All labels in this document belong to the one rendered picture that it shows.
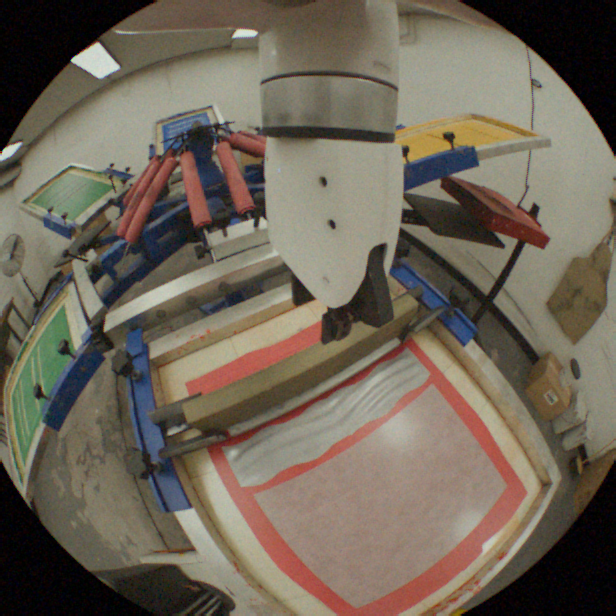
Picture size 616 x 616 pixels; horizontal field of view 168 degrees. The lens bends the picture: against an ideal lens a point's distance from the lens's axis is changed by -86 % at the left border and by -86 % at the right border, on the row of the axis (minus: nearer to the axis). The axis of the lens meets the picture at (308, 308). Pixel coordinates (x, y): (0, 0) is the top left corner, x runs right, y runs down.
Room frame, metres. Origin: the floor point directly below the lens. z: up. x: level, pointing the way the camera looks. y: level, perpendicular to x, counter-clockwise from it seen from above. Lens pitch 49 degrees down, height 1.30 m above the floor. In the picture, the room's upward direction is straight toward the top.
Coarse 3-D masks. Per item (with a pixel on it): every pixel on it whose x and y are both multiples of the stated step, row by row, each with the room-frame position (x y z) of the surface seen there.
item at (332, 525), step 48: (192, 384) 0.12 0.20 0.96; (288, 480) -0.02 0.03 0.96; (336, 480) -0.02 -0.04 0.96; (288, 528) -0.10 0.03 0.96; (336, 528) -0.10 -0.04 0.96; (384, 528) -0.12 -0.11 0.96; (288, 576) -0.20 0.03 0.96; (336, 576) -0.20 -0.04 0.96; (384, 576) -0.22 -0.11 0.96; (432, 576) -0.27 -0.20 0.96
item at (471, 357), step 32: (288, 288) 0.32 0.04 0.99; (224, 320) 0.24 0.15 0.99; (256, 320) 0.25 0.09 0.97; (160, 352) 0.16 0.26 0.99; (192, 352) 0.19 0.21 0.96; (480, 352) 0.15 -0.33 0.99; (160, 384) 0.11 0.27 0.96; (480, 384) 0.10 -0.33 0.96; (512, 416) 0.01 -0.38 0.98; (544, 448) -0.11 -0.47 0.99; (544, 480) -0.20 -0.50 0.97; (192, 512) -0.09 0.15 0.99; (224, 544) -0.15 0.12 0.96; (512, 544) -0.30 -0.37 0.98; (224, 576) -0.21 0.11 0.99; (480, 576) -0.34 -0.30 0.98; (256, 608) -0.28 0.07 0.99; (448, 608) -0.39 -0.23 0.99
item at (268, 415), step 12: (384, 348) 0.18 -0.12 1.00; (360, 360) 0.16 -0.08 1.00; (372, 360) 0.16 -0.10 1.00; (348, 372) 0.14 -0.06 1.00; (324, 384) 0.12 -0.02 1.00; (336, 384) 0.12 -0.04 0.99; (300, 396) 0.10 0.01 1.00; (312, 396) 0.10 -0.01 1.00; (276, 408) 0.08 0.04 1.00; (288, 408) 0.08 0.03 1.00; (252, 420) 0.06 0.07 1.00; (264, 420) 0.07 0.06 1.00; (240, 432) 0.05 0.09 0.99
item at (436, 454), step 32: (320, 320) 0.27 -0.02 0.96; (416, 352) 0.19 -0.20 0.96; (352, 384) 0.13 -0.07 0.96; (448, 384) 0.11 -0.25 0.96; (384, 416) 0.08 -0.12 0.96; (416, 416) 0.07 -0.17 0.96; (448, 416) 0.05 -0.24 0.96; (384, 448) 0.02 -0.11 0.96; (416, 448) 0.01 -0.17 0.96; (448, 448) 0.00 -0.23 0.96; (480, 448) -0.03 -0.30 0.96; (384, 480) -0.03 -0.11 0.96; (416, 480) -0.04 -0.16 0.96; (448, 480) -0.06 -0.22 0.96; (480, 480) -0.09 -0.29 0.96; (512, 480) -0.13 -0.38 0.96; (416, 512) -0.10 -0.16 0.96; (448, 512) -0.12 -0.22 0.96; (480, 512) -0.16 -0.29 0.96; (512, 512) -0.22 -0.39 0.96; (448, 544) -0.20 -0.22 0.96; (480, 544) -0.25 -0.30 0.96
